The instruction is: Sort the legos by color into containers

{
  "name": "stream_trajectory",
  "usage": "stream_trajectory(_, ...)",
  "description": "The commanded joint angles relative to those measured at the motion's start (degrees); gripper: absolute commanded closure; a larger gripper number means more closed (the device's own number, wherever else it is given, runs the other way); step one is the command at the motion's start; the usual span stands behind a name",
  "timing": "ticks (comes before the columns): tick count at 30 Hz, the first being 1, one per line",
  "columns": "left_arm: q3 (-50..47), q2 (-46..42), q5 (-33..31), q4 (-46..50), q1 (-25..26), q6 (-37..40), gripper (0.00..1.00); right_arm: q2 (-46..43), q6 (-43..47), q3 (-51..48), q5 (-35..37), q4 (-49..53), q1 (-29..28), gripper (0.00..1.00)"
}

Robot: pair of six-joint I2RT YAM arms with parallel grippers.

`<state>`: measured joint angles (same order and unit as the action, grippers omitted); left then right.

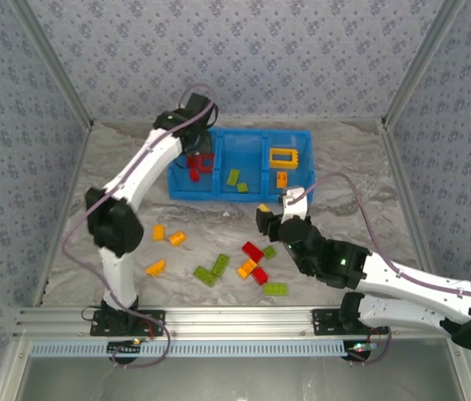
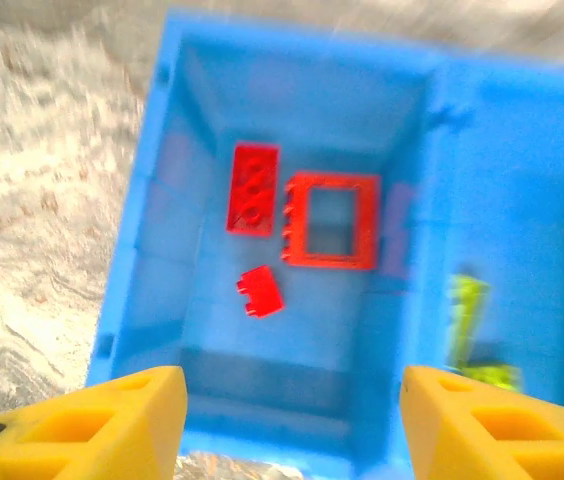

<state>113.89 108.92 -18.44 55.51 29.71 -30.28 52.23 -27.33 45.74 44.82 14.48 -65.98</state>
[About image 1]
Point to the small yellow lego brick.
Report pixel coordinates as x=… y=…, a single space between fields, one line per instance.
x=263 y=207

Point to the red lego window frame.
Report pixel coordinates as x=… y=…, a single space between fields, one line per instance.
x=205 y=169

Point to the small red lego brick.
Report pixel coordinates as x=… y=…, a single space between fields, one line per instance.
x=194 y=175

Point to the long green lego brick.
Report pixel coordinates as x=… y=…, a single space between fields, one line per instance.
x=220 y=265
x=233 y=177
x=205 y=276
x=276 y=289

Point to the yellow lego window frame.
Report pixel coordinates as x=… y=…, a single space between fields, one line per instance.
x=284 y=166

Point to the orange sloped lego brick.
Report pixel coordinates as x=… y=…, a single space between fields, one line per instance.
x=155 y=267

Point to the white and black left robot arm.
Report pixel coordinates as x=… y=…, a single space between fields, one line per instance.
x=116 y=271

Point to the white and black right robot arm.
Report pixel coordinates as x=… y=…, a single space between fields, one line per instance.
x=411 y=280

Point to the blue three-compartment plastic bin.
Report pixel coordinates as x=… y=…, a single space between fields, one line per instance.
x=244 y=146

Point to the small controller board with LED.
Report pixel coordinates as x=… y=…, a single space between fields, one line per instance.
x=358 y=348
x=125 y=347

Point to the grey metal sheet panel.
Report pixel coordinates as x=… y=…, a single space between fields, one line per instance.
x=239 y=380

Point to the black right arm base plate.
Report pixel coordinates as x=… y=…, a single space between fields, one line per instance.
x=323 y=326

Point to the aluminium frame rail with slots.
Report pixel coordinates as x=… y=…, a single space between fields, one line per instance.
x=239 y=321

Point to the aluminium frame post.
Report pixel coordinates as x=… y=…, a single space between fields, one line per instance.
x=54 y=62
x=421 y=62

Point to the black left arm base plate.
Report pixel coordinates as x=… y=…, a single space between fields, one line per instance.
x=95 y=330

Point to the aluminium frame leg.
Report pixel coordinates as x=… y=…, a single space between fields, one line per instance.
x=469 y=372
x=10 y=372

